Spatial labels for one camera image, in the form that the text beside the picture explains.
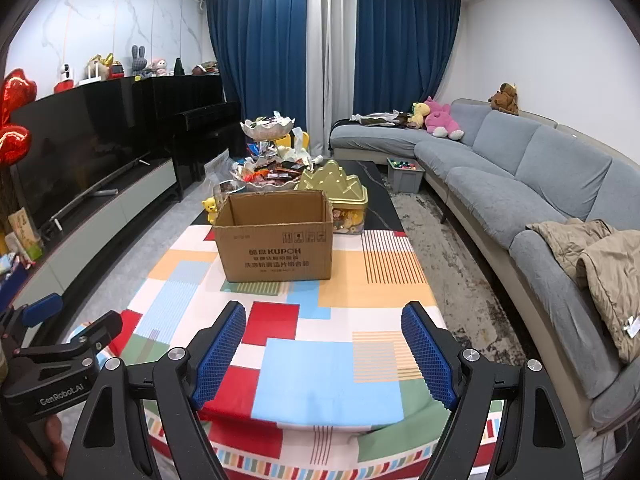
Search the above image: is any two-tier white bowl stand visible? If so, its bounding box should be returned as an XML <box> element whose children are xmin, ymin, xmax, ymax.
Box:
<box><xmin>230</xmin><ymin>116</ymin><xmax>307</xmax><ymax>195</ymax></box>

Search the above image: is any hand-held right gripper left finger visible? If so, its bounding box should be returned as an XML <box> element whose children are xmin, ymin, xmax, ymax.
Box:
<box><xmin>62</xmin><ymin>300</ymin><xmax>248</xmax><ymax>480</ymax></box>

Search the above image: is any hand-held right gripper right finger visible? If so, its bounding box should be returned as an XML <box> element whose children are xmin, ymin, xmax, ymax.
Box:
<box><xmin>400</xmin><ymin>301</ymin><xmax>586</xmax><ymax>480</ymax></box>

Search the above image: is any person's left hand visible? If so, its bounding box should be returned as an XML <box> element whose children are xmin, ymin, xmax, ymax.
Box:
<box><xmin>45</xmin><ymin>415</ymin><xmax>66</xmax><ymax>477</ymax></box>

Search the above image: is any pink plush toy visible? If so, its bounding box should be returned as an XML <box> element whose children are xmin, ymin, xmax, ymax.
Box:
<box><xmin>424</xmin><ymin>96</ymin><xmax>465</xmax><ymax>141</ymax></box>

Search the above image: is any large pile of wrapped snacks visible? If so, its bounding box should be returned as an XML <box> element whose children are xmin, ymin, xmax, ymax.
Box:
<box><xmin>235</xmin><ymin>155</ymin><xmax>306</xmax><ymax>184</ymax></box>

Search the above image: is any grey sofa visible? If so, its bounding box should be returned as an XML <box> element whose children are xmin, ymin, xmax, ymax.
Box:
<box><xmin>330</xmin><ymin>97</ymin><xmax>640</xmax><ymax>441</ymax></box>

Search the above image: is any black television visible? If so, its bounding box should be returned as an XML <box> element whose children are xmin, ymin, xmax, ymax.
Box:
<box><xmin>10</xmin><ymin>82</ymin><xmax>169</xmax><ymax>234</ymax></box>

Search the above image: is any small pile of wrapped snacks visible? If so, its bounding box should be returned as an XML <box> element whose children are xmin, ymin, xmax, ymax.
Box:
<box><xmin>247</xmin><ymin>112</ymin><xmax>289</xmax><ymax>129</ymax></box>

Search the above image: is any colourful checked tablecloth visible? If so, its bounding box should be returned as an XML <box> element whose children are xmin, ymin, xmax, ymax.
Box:
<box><xmin>67</xmin><ymin>224</ymin><xmax>507</xmax><ymax>480</ymax></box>

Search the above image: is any brown plush toy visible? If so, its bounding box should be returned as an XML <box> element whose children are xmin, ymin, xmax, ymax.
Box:
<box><xmin>489</xmin><ymin>82</ymin><xmax>520</xmax><ymax>116</ymax></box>

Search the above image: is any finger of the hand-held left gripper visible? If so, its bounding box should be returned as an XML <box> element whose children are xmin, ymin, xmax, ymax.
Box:
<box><xmin>15</xmin><ymin>311</ymin><xmax>125</xmax><ymax>359</ymax></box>
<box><xmin>0</xmin><ymin>294</ymin><xmax>65</xmax><ymax>347</ymax></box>

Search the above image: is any grey storage bin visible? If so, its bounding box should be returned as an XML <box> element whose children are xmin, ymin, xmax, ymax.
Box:
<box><xmin>386</xmin><ymin>157</ymin><xmax>426</xmax><ymax>195</ymax></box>

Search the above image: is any black piano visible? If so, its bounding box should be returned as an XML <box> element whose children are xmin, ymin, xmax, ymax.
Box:
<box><xmin>132</xmin><ymin>74</ymin><xmax>246</xmax><ymax>189</ymax></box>

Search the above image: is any gold mountain-lid container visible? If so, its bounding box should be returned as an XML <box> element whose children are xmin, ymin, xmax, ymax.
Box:
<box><xmin>295</xmin><ymin>159</ymin><xmax>370</xmax><ymax>236</ymax></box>

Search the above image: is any blue curtain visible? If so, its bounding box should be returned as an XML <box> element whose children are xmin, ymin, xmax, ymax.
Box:
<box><xmin>205</xmin><ymin>0</ymin><xmax>314</xmax><ymax>152</ymax></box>
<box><xmin>352</xmin><ymin>0</ymin><xmax>462</xmax><ymax>122</ymax></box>

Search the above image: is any red heart balloon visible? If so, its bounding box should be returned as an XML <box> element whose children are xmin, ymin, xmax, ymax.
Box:
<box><xmin>0</xmin><ymin>125</ymin><xmax>34</xmax><ymax>167</ymax></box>
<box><xmin>0</xmin><ymin>67</ymin><xmax>39</xmax><ymax>127</ymax></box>

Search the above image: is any grey television cabinet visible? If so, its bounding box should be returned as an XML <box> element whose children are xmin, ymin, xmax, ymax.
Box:
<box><xmin>20</xmin><ymin>157</ymin><xmax>181</xmax><ymax>311</ymax></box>

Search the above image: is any white curtain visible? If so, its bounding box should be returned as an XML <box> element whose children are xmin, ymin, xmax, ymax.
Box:
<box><xmin>305</xmin><ymin>0</ymin><xmax>359</xmax><ymax>154</ymax></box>

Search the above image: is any grey patterned rug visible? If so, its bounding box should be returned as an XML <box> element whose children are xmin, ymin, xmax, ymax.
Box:
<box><xmin>380</xmin><ymin>175</ymin><xmax>527</xmax><ymax>352</ymax></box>

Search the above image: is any beige jacket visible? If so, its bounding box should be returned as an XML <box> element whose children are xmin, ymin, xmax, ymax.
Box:
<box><xmin>526</xmin><ymin>218</ymin><xmax>640</xmax><ymax>365</ymax></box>

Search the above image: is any brown cardboard box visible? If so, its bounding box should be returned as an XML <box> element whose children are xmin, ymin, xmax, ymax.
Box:
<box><xmin>212</xmin><ymin>189</ymin><xmax>335</xmax><ymax>283</ymax></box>

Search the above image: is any clothes heap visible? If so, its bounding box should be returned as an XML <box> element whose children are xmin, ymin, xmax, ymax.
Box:
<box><xmin>350</xmin><ymin>110</ymin><xmax>417</xmax><ymax>129</ymax></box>

